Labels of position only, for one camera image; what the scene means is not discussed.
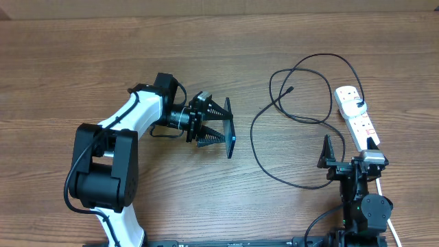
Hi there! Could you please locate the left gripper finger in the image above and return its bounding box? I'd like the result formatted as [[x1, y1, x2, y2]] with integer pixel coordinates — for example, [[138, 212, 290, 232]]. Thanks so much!
[[197, 126, 225, 148], [204, 99, 233, 121]]

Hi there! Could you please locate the blue Samsung Galaxy smartphone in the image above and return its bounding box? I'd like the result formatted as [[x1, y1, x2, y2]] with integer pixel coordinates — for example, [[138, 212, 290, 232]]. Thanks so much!
[[223, 97, 237, 158]]

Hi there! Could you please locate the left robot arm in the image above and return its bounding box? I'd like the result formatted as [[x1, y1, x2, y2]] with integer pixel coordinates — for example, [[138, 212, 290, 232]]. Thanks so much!
[[63, 73, 236, 246]]

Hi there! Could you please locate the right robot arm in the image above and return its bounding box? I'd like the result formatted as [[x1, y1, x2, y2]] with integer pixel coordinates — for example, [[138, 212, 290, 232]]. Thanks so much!
[[317, 135, 393, 246]]

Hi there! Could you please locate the white charger plug adapter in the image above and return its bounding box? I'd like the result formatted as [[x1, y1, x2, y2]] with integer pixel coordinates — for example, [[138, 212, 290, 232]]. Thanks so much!
[[340, 99, 367, 119]]

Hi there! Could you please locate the white power strip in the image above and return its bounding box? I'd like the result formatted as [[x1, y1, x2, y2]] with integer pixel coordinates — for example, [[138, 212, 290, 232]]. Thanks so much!
[[334, 86, 380, 152]]

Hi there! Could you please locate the white power strip cord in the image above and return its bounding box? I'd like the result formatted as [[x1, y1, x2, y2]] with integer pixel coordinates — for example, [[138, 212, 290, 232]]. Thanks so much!
[[375, 177, 403, 247]]

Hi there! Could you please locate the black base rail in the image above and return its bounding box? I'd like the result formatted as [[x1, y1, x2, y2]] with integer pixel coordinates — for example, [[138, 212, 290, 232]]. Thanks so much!
[[83, 237, 388, 247]]

